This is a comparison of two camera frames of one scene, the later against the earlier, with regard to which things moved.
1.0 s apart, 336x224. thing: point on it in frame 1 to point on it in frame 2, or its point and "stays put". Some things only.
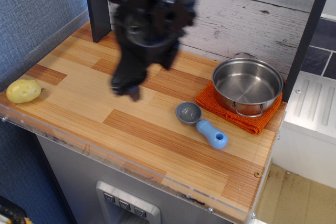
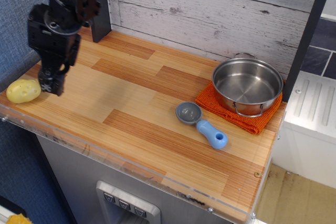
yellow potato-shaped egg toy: [22, 91] stays put
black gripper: [147, 35] to [58, 49]
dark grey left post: [99, 14] stays put
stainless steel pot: [248, 83] stays put
